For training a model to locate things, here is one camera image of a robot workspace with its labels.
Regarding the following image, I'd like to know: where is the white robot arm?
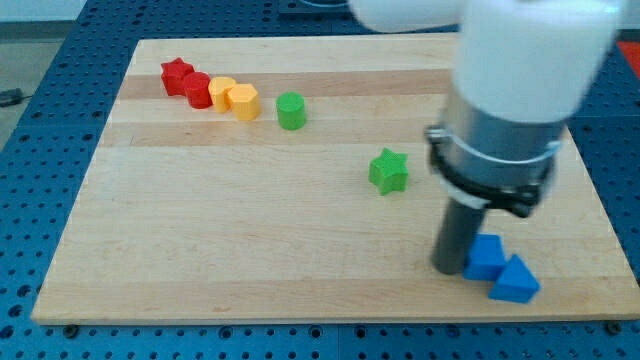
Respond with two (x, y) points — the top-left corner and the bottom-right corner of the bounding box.
(349, 0), (627, 217)

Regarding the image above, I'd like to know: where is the green star block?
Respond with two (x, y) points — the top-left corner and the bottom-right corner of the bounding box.
(368, 148), (409, 196)

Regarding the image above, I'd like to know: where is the red star block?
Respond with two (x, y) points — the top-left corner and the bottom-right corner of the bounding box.
(161, 57), (195, 96)

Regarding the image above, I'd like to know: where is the blue cube block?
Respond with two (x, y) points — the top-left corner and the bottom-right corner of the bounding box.
(463, 234), (506, 281)

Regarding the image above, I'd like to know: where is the wooden board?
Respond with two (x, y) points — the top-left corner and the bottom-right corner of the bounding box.
(32, 33), (639, 325)

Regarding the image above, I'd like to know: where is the green cylinder block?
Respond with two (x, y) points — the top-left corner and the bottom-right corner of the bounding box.
(276, 92), (306, 131)

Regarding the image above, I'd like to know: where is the yellow hexagon block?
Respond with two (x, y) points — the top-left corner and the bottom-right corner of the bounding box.
(228, 84), (261, 121)

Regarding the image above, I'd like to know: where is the yellow cylinder block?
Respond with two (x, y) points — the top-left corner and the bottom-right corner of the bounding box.
(208, 76), (236, 113)

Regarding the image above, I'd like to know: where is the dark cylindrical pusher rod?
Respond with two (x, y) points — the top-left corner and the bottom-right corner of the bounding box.
(431, 198), (487, 275)

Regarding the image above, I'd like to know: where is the red cylinder block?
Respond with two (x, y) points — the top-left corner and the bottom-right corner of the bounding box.
(183, 72), (212, 109)

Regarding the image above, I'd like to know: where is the blue triangle block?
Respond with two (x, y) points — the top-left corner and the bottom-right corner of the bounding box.
(488, 254), (541, 304)

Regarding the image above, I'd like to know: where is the black cable on floor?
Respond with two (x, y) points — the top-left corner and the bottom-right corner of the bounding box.
(0, 87), (32, 108)

